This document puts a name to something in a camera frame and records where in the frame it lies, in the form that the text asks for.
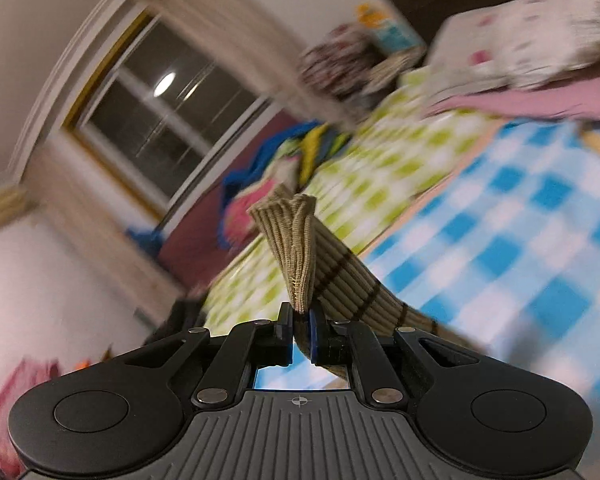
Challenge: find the white floral folded quilt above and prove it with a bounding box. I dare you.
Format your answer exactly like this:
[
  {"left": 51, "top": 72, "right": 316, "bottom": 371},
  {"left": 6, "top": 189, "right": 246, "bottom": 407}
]
[{"left": 425, "top": 0, "right": 600, "bottom": 106}]

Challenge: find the maroon window seat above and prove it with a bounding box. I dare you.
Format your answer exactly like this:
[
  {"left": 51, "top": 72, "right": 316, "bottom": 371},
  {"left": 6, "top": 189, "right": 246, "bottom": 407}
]
[{"left": 157, "top": 110, "right": 303, "bottom": 293}]

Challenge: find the black clothes pile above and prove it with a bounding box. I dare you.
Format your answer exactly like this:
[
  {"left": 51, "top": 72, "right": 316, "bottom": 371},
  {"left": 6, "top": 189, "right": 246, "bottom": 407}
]
[{"left": 142, "top": 297, "right": 212, "bottom": 348}]

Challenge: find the pink blanket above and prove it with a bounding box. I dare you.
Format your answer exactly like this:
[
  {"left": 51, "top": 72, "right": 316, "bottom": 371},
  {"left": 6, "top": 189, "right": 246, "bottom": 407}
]
[{"left": 425, "top": 72, "right": 600, "bottom": 122}]

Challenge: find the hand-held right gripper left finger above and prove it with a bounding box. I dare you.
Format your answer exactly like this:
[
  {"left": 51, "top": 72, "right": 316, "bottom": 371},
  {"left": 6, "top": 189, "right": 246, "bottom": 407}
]
[{"left": 122, "top": 303, "right": 295, "bottom": 407}]

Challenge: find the brown patterned bag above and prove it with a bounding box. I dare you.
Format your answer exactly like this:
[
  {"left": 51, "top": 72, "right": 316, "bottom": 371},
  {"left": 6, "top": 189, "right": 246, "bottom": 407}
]
[{"left": 299, "top": 25, "right": 383, "bottom": 108}]

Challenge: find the blue checked plastic sheet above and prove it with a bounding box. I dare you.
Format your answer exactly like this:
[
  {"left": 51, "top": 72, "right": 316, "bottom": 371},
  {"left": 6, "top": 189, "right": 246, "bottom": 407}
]
[{"left": 252, "top": 120, "right": 600, "bottom": 411}]

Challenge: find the beige striped knit sweater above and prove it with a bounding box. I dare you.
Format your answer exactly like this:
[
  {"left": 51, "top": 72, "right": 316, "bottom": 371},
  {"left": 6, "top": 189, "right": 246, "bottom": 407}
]
[{"left": 250, "top": 192, "right": 486, "bottom": 378}]

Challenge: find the beige curtain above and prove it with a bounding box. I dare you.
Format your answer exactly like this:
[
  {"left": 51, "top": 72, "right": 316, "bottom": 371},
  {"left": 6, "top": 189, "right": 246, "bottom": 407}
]
[
  {"left": 25, "top": 150, "right": 186, "bottom": 316},
  {"left": 145, "top": 0, "right": 361, "bottom": 126}
]

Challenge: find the pink bag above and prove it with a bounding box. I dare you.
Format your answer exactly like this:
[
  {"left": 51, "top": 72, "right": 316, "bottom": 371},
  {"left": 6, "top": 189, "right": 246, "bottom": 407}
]
[{"left": 0, "top": 357, "right": 61, "bottom": 461}]

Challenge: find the stack of papers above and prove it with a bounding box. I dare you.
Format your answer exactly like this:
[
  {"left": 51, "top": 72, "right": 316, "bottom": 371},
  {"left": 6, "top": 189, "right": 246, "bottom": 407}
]
[{"left": 367, "top": 45, "right": 428, "bottom": 93}]

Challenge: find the green checked bed sheet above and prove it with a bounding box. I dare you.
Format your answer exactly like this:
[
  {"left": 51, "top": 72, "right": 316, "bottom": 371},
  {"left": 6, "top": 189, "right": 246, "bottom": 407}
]
[{"left": 200, "top": 67, "right": 506, "bottom": 336}]

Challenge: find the window with white frame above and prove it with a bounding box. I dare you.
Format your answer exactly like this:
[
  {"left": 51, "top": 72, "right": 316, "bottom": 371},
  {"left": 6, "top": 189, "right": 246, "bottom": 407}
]
[{"left": 62, "top": 10, "right": 276, "bottom": 221}]

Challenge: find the yellow cloth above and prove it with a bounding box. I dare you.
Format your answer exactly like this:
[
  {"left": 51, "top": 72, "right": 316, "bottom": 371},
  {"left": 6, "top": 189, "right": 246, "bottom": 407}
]
[{"left": 297, "top": 125, "right": 353, "bottom": 188}]

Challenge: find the blue printed cloth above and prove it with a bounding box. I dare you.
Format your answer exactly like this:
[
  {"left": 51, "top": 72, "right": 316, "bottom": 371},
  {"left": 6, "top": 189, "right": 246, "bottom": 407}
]
[{"left": 125, "top": 227, "right": 165, "bottom": 257}]

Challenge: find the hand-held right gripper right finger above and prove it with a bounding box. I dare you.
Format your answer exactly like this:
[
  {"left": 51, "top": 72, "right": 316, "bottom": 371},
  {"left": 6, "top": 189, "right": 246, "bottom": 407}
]
[{"left": 309, "top": 305, "right": 483, "bottom": 406}]

